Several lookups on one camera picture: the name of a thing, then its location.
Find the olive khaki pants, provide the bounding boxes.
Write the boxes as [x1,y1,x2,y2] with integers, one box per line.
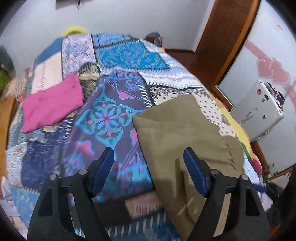
[132,94,246,241]

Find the orange yellow blanket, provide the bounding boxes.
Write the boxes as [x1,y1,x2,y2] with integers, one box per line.
[216,100,262,178]

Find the white appliance with stickers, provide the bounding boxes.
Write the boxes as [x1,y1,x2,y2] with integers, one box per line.
[230,80,285,142]

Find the folded pink garment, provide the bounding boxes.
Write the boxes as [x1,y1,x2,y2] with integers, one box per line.
[23,73,83,133]

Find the orange wooden folding table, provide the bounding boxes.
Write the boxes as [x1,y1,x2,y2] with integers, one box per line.
[0,96,18,178]

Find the pile of bags and clothes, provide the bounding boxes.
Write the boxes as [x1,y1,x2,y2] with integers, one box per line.
[0,45,16,91]

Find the blue patchwork bedspread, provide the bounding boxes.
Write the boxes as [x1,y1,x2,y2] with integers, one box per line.
[6,34,239,240]

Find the yellow pillow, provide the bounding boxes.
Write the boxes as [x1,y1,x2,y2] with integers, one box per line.
[62,26,88,37]

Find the brown wooden door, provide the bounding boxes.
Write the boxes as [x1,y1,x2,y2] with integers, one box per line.
[191,0,259,88]

